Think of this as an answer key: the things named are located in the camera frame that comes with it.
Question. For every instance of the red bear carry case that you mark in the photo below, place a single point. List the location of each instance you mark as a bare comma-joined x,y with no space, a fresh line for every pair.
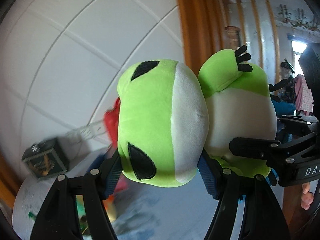
112,125

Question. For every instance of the light green frog plush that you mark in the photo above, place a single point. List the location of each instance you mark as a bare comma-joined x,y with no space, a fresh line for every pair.
155,105

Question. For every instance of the dark green gift box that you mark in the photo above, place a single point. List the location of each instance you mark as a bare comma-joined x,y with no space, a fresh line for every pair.
42,162

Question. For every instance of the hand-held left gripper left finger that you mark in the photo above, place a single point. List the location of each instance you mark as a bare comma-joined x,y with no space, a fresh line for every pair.
111,180

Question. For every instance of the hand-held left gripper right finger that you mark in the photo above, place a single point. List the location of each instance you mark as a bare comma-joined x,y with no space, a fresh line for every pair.
208,180

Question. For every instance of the cloth-covered round desktop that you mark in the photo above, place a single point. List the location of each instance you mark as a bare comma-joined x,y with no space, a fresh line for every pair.
155,212

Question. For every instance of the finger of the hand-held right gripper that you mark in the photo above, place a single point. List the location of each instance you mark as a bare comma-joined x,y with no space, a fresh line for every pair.
252,147
297,120

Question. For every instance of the person's right hand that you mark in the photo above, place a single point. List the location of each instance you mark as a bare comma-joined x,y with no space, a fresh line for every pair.
307,197

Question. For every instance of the background clutter pile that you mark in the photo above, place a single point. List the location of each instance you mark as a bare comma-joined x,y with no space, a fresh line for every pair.
300,92

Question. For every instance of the white five-hole wall socket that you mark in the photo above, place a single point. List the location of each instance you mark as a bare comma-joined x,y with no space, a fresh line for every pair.
86,132

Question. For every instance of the wooden door frame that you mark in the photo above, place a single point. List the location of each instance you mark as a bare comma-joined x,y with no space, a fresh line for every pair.
197,17

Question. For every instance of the wooden slat glass partition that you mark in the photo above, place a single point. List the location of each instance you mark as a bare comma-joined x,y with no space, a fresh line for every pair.
255,30

